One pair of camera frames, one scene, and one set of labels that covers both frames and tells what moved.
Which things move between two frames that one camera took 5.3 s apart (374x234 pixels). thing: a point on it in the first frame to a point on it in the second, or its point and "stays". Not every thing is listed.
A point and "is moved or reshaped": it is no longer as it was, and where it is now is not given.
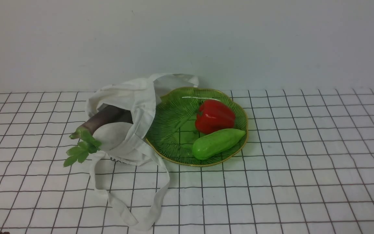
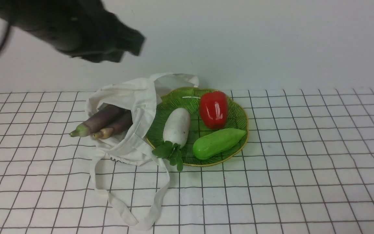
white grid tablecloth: (317, 161) stays
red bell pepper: (213, 116) is moved or reshaped
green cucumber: (215, 142) stays
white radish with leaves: (105, 137) to (176, 128)
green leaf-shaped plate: (198, 126) stays
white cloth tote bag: (143, 95) stays
